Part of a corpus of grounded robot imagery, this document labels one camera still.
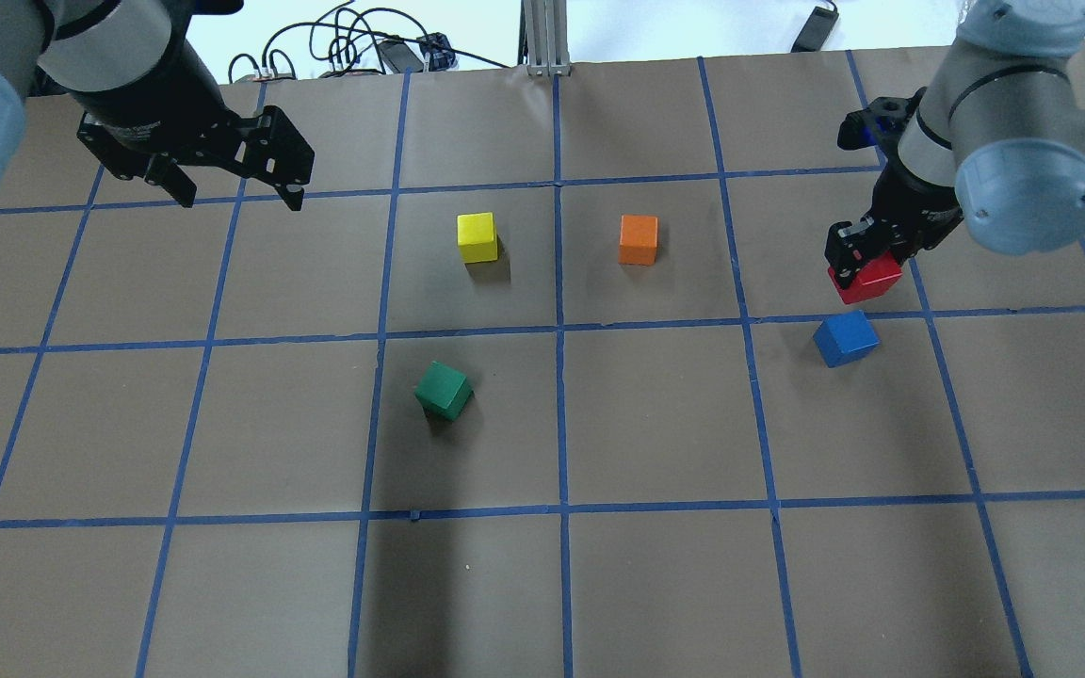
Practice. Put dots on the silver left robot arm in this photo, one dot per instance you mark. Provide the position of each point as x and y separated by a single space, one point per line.
85 46

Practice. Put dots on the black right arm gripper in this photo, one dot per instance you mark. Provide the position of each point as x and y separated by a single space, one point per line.
910 209

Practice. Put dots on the green wooden block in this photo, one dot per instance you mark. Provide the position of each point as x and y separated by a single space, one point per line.
443 391

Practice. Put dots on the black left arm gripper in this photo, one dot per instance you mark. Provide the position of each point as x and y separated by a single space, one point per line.
149 87

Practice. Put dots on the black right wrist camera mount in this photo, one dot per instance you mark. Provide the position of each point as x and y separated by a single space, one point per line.
879 125

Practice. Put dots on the red wooden block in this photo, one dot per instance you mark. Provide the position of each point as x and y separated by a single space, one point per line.
873 280

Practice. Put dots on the orange wooden block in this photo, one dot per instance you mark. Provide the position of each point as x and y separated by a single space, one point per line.
638 240

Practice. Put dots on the black power adapter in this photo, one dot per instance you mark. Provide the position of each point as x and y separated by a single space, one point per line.
396 56

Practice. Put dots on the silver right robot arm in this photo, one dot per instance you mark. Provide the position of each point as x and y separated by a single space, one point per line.
995 143

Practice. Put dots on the aluminium frame post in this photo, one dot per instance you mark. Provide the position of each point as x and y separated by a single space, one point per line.
543 38

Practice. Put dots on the yellow wooden block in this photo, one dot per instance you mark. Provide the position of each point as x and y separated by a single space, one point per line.
477 238

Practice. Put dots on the blue wooden block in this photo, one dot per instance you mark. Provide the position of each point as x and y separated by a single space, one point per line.
845 338

